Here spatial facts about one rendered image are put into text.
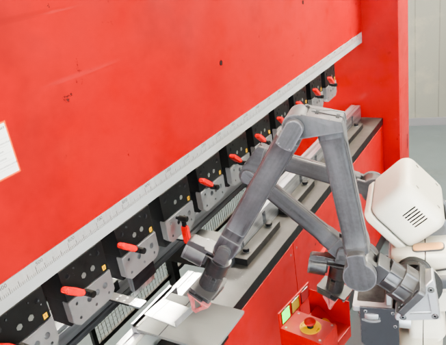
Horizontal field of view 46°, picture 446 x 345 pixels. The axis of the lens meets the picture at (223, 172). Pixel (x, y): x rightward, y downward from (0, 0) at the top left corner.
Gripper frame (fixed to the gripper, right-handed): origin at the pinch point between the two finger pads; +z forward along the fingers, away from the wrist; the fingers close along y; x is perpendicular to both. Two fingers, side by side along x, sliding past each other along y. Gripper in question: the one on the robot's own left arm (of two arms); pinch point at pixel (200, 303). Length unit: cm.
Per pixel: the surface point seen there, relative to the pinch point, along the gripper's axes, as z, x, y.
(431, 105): 78, 34, -445
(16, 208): -32, -37, 35
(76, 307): -6.2, -21.3, 28.1
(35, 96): -50, -47, 22
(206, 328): 4.7, 5.3, 2.0
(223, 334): 1.8, 10.2, 2.4
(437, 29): 10, 0, -445
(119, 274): -1.9, -22.0, 9.6
